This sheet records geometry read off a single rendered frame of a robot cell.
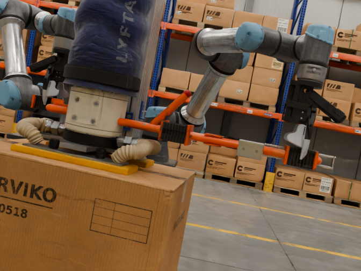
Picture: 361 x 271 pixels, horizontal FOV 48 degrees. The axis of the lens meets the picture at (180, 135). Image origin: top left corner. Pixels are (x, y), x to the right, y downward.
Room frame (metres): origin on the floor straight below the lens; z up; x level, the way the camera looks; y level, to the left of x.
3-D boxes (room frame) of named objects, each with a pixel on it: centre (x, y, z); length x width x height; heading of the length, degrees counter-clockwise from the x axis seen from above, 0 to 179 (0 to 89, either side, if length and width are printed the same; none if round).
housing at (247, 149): (1.12, -0.20, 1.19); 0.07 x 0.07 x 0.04; 81
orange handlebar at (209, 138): (1.29, 0.05, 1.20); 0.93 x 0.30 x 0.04; 81
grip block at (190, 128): (1.16, 0.01, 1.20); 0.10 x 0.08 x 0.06; 171
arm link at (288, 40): (1.19, -0.26, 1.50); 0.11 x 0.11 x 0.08; 24
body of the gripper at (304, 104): (1.11, -0.31, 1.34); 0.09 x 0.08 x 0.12; 81
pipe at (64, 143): (1.20, 0.26, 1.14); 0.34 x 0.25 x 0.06; 81
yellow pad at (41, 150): (1.11, 0.28, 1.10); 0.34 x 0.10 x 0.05; 81
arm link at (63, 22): (1.51, 0.49, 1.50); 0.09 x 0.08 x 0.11; 49
